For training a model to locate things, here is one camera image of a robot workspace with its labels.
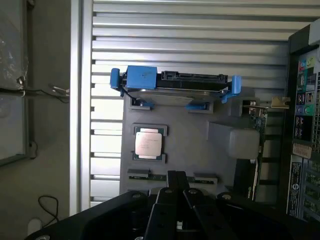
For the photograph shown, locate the green RAM stick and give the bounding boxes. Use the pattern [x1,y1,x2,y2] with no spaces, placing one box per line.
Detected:
[128,173,217,184]

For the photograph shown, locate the silver CPU chip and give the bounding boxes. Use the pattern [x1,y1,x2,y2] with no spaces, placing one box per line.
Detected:
[134,128,163,160]

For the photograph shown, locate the grey plastic parts rack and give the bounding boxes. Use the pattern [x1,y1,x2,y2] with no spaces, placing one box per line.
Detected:
[119,86,262,202]

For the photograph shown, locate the green graphics card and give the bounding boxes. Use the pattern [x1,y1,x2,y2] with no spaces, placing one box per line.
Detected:
[241,96,291,202]

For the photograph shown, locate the hard disk in blue caddy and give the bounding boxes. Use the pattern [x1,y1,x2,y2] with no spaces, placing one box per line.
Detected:
[109,64,244,111]

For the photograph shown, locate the black PC case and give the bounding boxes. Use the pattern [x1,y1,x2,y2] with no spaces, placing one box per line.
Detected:
[284,18,320,227]

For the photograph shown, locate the metal clip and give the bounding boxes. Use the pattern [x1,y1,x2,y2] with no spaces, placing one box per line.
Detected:
[48,84,71,98]

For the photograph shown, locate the dark framed glass panel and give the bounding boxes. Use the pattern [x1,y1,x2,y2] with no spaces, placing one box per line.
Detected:
[0,0,36,168]

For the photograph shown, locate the looped black cable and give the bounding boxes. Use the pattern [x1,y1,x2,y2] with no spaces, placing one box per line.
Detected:
[37,195,60,225]

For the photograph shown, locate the thin black floor cable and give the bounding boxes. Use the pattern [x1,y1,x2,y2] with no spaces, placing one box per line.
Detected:
[22,83,71,104]

